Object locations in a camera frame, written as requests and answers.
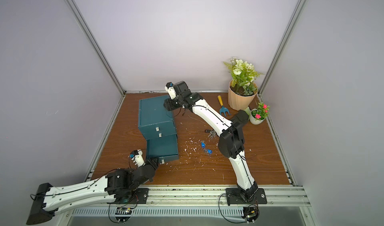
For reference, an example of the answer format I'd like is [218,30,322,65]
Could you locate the teal drawer cabinet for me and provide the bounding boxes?
[138,95,177,140]

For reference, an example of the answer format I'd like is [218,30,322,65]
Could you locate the teal bottom drawer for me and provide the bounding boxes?
[146,134,179,163]

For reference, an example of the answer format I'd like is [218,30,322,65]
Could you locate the bunch of keys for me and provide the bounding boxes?
[205,129,218,139]

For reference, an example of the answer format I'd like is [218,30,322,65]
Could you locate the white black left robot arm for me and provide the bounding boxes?
[26,158,159,225]

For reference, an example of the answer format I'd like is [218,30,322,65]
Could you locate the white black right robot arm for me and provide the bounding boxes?
[164,81,258,202]

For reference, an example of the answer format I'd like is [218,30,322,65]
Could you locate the left small circuit board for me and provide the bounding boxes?
[115,207,133,224]

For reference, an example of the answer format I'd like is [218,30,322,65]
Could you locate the small circuit board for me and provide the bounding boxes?
[115,207,133,224]
[242,205,260,224]

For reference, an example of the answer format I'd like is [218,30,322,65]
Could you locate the yellow blue garden fork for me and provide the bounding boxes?
[218,95,231,117]

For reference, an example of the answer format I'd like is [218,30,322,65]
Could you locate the black gardening glove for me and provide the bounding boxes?
[231,110,250,126]

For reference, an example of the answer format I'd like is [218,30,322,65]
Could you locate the large peach pot plant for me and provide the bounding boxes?
[224,57,262,111]

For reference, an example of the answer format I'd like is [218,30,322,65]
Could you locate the small white pot pink flowers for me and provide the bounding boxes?
[250,102,270,125]

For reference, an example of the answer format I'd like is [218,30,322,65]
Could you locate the right small circuit board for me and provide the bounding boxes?
[242,205,260,224]

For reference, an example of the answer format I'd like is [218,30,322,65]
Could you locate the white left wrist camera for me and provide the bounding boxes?
[130,150,145,168]

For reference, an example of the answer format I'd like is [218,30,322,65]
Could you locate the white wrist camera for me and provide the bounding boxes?
[165,82,177,100]
[130,150,145,168]

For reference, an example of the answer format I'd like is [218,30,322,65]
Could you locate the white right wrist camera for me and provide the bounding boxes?
[165,82,177,100]

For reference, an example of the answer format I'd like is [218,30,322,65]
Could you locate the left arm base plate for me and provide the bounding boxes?
[114,188,149,205]

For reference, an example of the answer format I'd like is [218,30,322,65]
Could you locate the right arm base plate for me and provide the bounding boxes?
[225,188,268,206]

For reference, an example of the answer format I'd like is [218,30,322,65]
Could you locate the aluminium front rail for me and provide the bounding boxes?
[64,185,311,208]

